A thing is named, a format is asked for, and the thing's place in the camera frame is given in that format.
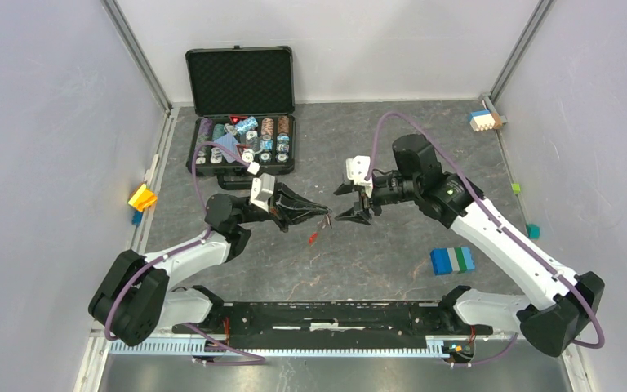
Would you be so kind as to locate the yellow orange toy block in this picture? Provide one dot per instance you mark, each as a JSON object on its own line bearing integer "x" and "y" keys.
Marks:
{"x": 142, "y": 198}

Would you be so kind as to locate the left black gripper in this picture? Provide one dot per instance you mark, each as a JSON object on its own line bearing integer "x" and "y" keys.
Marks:
{"x": 288, "y": 198}

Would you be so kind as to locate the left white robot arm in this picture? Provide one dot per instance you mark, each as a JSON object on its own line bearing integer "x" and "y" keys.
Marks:
{"x": 135, "y": 297}

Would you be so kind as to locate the small teal cube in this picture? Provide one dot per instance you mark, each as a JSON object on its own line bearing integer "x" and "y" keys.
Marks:
{"x": 533, "y": 231}

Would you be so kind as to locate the white slotted cable duct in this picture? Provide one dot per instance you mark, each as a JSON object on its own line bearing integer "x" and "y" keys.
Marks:
{"x": 196, "y": 346}

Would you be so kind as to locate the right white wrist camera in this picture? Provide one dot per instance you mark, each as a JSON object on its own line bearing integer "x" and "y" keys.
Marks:
{"x": 358, "y": 174}

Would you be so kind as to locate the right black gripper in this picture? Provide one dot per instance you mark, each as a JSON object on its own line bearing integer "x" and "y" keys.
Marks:
{"x": 357, "y": 213}

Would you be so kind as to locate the white blue brown brick block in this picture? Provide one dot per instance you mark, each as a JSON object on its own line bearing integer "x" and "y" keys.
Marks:
{"x": 486, "y": 120}

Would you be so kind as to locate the black poker chip case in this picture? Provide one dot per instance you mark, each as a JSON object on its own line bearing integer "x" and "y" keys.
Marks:
{"x": 245, "y": 99}

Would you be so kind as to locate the blue green white brick block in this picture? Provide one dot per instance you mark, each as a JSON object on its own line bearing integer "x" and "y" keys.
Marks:
{"x": 453, "y": 260}

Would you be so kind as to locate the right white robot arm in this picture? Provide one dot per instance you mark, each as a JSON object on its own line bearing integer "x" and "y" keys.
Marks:
{"x": 556, "y": 304}

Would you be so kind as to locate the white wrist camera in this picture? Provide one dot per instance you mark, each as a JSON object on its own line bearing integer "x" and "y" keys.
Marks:
{"x": 262, "y": 187}
{"x": 358, "y": 174}

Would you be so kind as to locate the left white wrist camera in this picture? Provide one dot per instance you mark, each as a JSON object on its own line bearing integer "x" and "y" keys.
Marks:
{"x": 262, "y": 187}

